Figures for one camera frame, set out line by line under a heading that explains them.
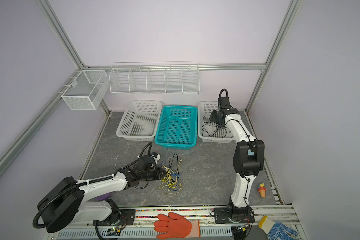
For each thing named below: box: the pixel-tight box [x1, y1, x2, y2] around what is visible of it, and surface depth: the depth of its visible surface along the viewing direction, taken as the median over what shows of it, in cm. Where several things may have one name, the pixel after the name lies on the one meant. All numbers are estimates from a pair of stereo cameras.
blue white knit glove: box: [258, 215, 299, 240], surface depth 71 cm
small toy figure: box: [257, 182, 267, 198], surface depth 81 cm
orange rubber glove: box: [154, 212, 200, 240], surface depth 72 cm
